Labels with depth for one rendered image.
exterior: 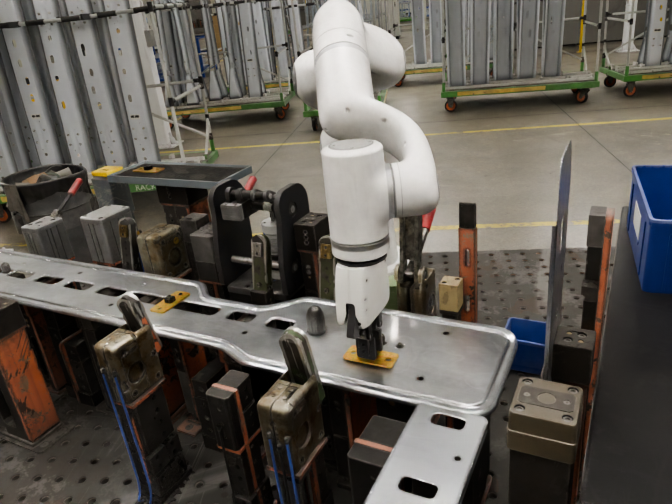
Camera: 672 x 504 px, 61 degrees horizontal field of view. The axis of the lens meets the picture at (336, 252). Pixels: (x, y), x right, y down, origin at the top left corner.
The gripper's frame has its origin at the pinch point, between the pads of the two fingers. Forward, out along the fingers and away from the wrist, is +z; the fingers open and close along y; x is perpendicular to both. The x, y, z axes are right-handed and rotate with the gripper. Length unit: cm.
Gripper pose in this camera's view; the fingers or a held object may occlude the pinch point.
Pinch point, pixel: (369, 342)
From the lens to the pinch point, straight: 90.4
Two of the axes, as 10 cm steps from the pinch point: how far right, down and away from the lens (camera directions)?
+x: 8.9, 1.0, -4.5
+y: -4.5, 4.1, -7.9
